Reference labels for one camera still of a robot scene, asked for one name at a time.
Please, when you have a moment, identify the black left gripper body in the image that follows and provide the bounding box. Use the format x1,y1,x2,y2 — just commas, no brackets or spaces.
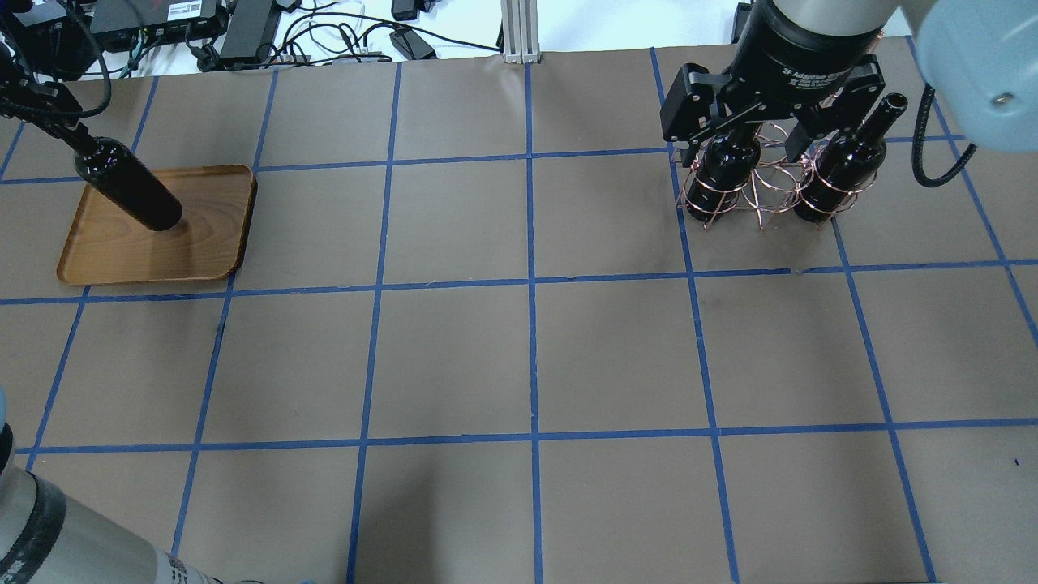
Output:
1,49,82,138

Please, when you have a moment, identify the dark wine bottle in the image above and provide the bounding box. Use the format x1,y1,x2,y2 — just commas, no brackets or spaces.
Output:
685,126,762,223
74,137,182,232

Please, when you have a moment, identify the dark wine bottle in basket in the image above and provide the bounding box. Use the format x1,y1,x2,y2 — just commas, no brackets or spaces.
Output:
685,126,762,223

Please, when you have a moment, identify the aluminium frame post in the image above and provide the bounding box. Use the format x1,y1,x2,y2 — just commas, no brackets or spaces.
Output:
500,0,542,64

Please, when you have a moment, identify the wooden tray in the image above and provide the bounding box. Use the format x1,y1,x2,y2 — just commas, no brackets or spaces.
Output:
55,164,257,286

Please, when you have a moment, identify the black power adapter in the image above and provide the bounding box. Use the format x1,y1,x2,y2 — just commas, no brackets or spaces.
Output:
218,1,281,69

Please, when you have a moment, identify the copper wire bottle basket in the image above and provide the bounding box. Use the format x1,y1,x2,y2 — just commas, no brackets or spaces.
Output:
678,122,878,230

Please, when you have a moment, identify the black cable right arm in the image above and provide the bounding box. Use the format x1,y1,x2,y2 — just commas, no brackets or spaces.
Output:
911,81,978,189

